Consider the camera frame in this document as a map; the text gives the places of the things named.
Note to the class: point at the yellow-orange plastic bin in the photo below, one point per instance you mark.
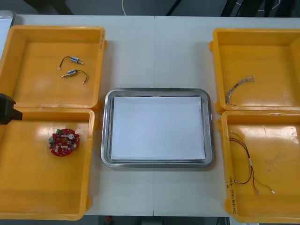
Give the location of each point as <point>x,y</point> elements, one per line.
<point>269,65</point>
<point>276,145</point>
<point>35,182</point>
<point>35,58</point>

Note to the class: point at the steel tray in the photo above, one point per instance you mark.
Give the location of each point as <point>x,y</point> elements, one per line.
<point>12,14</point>
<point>106,131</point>

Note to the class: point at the white paper sheet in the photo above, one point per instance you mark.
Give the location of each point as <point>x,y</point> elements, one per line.
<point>157,129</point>

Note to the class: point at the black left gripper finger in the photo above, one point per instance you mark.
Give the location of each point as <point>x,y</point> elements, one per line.
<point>7,102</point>
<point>9,116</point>

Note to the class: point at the round red circuit board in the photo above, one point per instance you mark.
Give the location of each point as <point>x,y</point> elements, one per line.
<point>62,147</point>

